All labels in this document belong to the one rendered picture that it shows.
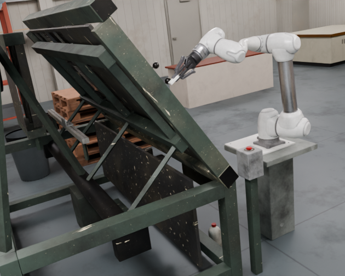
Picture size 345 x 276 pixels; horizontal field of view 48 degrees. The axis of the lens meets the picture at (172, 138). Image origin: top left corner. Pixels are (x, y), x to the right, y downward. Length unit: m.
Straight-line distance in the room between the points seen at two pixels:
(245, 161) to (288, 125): 0.53
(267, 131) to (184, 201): 0.99
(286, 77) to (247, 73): 5.38
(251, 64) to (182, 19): 4.02
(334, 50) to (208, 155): 8.46
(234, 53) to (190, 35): 9.61
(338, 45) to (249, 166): 8.32
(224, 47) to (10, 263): 1.56
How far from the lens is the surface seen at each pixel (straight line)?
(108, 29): 1.89
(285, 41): 2.65
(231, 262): 2.68
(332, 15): 13.34
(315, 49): 10.70
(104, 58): 1.95
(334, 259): 3.13
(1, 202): 1.95
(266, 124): 2.95
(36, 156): 5.09
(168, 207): 2.22
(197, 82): 7.42
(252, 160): 2.46
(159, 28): 11.35
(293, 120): 2.83
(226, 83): 7.82
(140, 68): 1.96
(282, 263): 3.05
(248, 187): 2.58
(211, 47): 2.28
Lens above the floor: 1.83
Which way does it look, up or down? 18 degrees down
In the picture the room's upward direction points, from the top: 7 degrees counter-clockwise
